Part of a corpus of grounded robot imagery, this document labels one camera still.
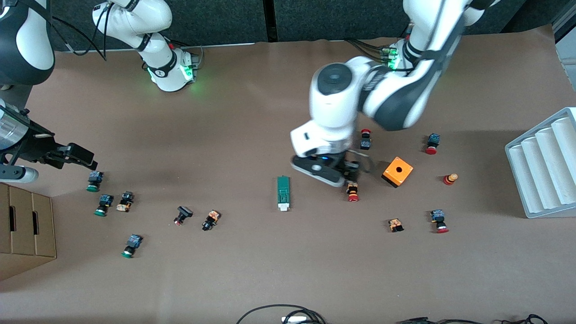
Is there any green load switch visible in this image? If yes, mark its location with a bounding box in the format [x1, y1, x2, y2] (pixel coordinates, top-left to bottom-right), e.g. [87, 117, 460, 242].
[276, 175, 291, 212]

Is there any brown cardboard box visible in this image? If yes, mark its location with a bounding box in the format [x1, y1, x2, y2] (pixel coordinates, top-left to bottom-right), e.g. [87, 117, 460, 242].
[0, 182, 57, 282]

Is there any black rectangular push button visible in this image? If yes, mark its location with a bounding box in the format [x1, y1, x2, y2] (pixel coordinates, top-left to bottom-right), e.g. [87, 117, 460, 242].
[173, 206, 194, 226]

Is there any grey ribbed plastic tray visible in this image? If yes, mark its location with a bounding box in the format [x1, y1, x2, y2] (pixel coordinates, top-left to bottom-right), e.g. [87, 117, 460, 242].
[504, 107, 576, 219]

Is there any grey cabinet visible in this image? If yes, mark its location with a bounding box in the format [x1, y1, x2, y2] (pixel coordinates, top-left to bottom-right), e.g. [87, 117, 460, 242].
[553, 2, 576, 63]

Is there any green mushroom push button switch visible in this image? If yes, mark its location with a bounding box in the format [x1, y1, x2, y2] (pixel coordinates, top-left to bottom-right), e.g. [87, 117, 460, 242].
[94, 194, 114, 217]
[86, 171, 104, 193]
[121, 234, 144, 259]

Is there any orange button enclosure box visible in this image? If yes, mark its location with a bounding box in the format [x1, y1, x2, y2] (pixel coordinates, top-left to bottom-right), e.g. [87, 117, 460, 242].
[381, 156, 414, 189]

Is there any black beige switch block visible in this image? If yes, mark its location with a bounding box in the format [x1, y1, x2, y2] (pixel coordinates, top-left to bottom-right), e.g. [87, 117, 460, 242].
[116, 191, 135, 213]

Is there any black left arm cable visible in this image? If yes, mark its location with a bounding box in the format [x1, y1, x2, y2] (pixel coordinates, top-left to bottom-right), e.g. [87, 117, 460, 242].
[344, 38, 408, 61]

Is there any black selector switch orange block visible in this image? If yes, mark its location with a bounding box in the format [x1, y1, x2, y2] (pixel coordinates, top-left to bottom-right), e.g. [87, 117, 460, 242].
[201, 210, 221, 232]

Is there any black looped cable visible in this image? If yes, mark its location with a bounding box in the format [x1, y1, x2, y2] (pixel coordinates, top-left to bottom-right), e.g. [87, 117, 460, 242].
[236, 304, 327, 324]

